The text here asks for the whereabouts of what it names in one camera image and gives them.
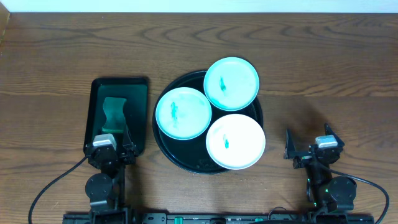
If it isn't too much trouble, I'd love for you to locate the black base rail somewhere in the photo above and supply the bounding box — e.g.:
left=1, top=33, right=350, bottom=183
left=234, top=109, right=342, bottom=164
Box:
left=62, top=213, right=374, bottom=224

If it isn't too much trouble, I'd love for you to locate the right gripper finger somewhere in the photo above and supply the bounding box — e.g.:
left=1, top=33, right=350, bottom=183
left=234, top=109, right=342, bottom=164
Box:
left=324, top=123, right=344, bottom=145
left=284, top=129, right=297, bottom=159

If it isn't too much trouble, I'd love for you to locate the light green plate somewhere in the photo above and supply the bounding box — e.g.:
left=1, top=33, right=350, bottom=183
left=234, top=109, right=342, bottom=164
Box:
left=155, top=87, right=212, bottom=141
left=203, top=57, right=260, bottom=111

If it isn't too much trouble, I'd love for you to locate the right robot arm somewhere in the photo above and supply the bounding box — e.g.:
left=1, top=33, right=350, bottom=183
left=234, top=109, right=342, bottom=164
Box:
left=284, top=124, right=357, bottom=223

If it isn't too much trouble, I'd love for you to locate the light green plate back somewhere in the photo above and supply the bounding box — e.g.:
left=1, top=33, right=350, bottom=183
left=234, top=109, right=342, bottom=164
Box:
left=203, top=57, right=260, bottom=111

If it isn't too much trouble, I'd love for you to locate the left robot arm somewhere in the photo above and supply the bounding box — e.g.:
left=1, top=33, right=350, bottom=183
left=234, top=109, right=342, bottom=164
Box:
left=84, top=126, right=137, bottom=224

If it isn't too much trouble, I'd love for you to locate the white plate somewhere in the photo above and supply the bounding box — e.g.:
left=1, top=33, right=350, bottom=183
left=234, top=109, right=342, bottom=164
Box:
left=206, top=114, right=266, bottom=170

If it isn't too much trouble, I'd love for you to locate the round black tray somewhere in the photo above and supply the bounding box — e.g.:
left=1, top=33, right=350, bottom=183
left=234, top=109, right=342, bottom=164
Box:
left=152, top=70, right=264, bottom=174

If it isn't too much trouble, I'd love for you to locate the rectangular black tray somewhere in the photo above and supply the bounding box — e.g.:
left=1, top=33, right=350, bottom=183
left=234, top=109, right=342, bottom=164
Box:
left=84, top=77, right=148, bottom=156

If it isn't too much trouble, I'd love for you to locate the green sponge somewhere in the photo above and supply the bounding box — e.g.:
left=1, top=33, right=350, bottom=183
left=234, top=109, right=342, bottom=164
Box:
left=101, top=97, right=127, bottom=134

